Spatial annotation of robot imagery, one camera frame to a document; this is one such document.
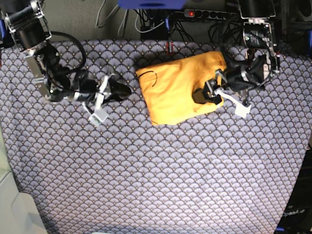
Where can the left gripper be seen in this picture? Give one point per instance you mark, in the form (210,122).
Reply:
(235,80)

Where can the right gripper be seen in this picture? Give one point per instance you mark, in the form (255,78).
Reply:
(85,89)

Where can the yellow T-shirt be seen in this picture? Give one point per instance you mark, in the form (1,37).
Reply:
(167,88)

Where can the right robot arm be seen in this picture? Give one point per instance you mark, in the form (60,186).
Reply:
(25,26)

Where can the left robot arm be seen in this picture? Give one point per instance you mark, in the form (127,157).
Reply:
(261,64)

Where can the blue fan-patterned tablecloth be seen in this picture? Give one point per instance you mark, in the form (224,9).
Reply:
(213,174)

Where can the red black table clamp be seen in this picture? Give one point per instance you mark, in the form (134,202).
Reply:
(169,47)

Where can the black power strip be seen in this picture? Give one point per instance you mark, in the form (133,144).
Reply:
(207,14)

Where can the black OpenArm box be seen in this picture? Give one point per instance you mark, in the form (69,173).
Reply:
(297,217)

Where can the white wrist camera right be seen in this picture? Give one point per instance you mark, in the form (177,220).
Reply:
(98,117)

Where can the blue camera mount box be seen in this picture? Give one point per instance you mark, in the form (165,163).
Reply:
(151,4)

